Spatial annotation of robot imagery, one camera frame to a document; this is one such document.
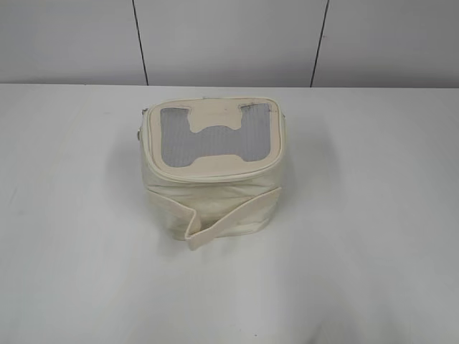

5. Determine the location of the cream fabric zipper bag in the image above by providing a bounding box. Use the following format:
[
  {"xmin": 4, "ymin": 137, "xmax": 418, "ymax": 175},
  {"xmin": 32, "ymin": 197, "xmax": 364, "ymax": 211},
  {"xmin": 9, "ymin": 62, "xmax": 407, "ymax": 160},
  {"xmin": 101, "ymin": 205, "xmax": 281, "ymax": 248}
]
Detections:
[{"xmin": 138, "ymin": 97, "xmax": 286, "ymax": 250}]

